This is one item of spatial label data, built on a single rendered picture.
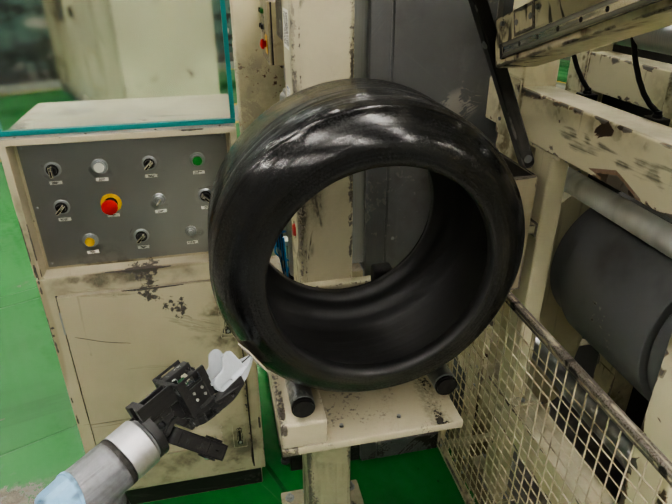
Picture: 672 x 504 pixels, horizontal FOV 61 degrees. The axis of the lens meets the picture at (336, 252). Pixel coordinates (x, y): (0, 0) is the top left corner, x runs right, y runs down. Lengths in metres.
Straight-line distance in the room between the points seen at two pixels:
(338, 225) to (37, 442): 1.64
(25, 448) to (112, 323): 0.96
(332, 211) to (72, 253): 0.74
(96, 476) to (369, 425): 0.55
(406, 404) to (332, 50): 0.74
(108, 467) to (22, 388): 2.01
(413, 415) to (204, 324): 0.73
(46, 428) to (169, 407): 1.72
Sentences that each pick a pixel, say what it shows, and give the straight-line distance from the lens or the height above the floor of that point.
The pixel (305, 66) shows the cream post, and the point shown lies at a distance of 1.19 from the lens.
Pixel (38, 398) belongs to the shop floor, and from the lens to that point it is 2.76.
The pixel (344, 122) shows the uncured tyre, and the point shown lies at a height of 1.42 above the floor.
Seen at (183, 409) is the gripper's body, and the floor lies 1.04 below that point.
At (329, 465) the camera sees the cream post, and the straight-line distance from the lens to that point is 1.76.
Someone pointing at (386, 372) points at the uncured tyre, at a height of 0.97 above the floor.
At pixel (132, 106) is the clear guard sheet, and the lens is 1.49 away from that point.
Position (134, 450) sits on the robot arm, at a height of 1.04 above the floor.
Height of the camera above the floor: 1.64
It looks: 27 degrees down
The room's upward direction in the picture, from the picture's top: straight up
